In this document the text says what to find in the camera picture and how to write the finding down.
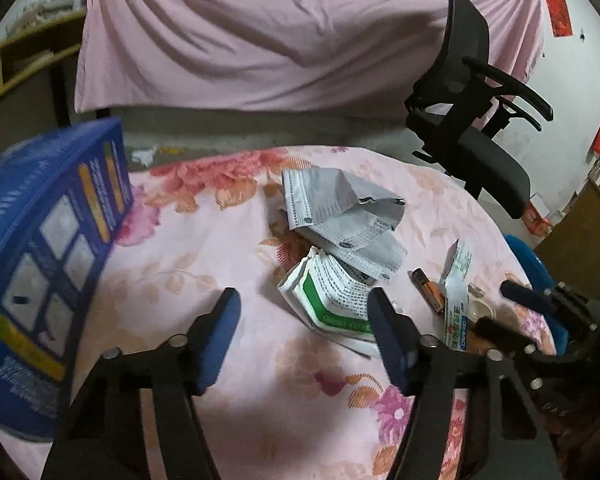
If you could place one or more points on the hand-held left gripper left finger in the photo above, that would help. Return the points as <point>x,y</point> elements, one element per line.
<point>215,345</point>

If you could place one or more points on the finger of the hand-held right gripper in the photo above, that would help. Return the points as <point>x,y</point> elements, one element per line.
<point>522,294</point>
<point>505,335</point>

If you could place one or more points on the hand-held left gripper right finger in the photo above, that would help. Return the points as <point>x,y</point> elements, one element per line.
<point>392,340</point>

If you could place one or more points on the small white plastic cup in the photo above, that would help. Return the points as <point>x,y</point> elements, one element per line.
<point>480,305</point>

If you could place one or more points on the small white tube packet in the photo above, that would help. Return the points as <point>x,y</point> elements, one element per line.
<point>457,305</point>

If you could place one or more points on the white and green carton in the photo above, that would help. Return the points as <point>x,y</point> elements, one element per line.
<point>330,305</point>

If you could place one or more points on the blue cardboard box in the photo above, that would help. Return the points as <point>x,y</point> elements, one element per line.
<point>45,240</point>

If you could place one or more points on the blue plastic basin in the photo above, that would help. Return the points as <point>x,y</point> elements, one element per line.
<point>530,267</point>

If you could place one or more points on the brown wooden cabinet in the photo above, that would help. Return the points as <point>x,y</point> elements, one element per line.
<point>585,235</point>

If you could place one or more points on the floral pink blanket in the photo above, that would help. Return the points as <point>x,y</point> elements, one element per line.
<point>230,240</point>

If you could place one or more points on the black office chair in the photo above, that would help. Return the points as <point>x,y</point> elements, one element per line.
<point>470,130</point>

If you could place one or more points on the white paper scrap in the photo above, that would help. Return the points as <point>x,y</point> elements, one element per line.
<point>142,154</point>

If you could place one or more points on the pink hanging sheet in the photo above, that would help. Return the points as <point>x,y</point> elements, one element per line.
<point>280,35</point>

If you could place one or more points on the wooden shelf unit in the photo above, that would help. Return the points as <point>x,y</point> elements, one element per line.
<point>20,60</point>

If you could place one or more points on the red paper wall poster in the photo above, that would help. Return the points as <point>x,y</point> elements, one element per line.
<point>557,12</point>

